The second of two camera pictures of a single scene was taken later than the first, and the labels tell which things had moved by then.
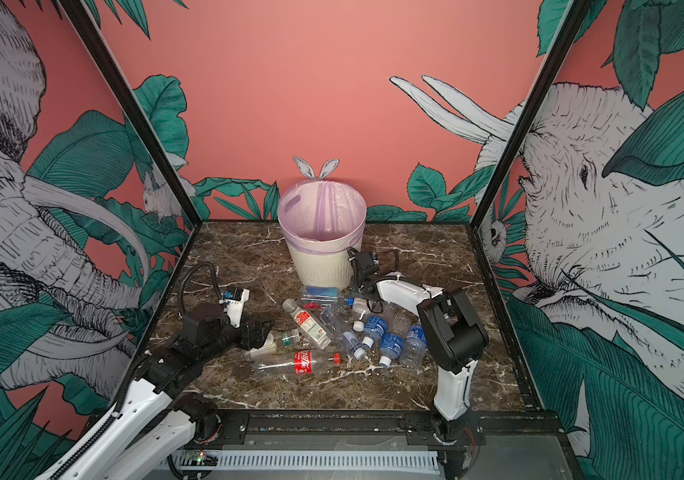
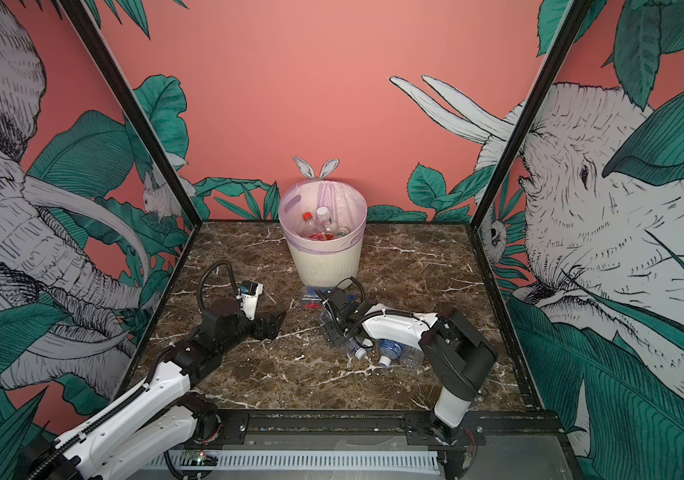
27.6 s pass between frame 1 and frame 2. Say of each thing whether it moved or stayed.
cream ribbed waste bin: stayed
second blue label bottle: stayed
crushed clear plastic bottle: stayed
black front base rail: stayed
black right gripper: moved
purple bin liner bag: stayed
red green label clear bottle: moved
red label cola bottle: moved
